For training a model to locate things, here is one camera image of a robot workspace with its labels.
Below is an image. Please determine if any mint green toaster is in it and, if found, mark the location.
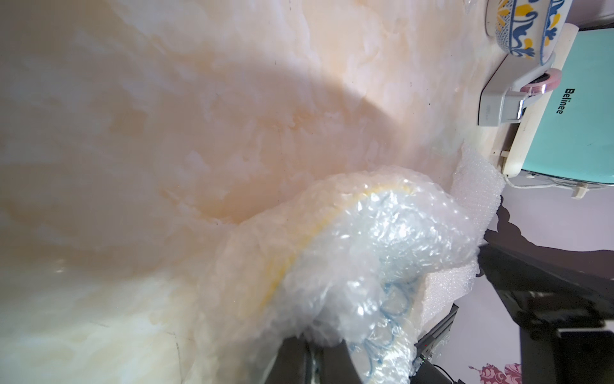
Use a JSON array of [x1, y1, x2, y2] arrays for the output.
[[502, 24, 613, 185]]

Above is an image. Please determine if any pink tape roll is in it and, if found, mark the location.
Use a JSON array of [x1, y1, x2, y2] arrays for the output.
[[521, 68, 562, 96]]

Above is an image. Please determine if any grey tape dispenser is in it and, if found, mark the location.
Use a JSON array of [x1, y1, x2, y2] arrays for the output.
[[477, 54, 556, 127]]

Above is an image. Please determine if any blue yellow patterned bowl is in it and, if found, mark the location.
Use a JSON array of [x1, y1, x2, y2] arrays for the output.
[[485, 0, 572, 65]]

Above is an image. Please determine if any white toaster power cable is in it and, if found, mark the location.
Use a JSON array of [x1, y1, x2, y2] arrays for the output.
[[505, 173, 614, 200]]

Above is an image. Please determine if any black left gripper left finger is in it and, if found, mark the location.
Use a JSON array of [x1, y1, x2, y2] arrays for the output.
[[265, 337, 317, 384]]

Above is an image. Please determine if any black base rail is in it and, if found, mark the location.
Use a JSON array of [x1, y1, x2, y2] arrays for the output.
[[409, 304, 458, 384]]

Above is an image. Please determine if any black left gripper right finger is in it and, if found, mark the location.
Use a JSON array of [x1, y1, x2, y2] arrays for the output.
[[319, 341, 362, 384]]

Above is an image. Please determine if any bubble wrap sheet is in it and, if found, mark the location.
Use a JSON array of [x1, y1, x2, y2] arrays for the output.
[[190, 167, 479, 383], [419, 145, 505, 331]]

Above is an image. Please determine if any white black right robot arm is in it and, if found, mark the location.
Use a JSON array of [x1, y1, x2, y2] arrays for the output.
[[478, 244, 613, 383]]

